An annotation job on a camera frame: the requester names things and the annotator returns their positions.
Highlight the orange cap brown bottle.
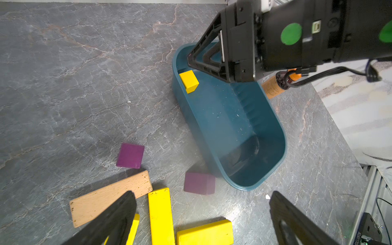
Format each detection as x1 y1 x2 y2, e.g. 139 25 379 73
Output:
262 69 302 100

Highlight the purple cube block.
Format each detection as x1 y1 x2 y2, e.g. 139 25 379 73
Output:
116 143 145 169

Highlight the yellow cube block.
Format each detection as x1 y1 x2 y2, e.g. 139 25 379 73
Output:
103 213 140 245
179 70 199 94

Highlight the teal plastic bin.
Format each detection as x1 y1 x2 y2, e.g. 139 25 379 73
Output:
172 43 287 191

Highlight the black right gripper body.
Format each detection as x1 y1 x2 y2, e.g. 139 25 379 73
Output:
225 1 337 82

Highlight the long yellow block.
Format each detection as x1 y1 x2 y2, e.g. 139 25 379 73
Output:
177 219 234 245
148 187 175 245

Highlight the purple wedge block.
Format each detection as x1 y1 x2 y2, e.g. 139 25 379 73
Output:
184 172 216 196

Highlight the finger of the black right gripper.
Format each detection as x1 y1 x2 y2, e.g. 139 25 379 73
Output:
187 13 237 83

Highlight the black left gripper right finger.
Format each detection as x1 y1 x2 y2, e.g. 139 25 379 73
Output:
269 191 337 245

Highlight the natural wood block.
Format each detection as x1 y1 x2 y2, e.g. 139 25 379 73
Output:
69 170 153 228

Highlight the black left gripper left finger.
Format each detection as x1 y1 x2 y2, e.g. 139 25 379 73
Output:
64 191 137 245

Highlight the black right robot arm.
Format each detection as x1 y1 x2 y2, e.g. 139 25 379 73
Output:
187 1 392 83

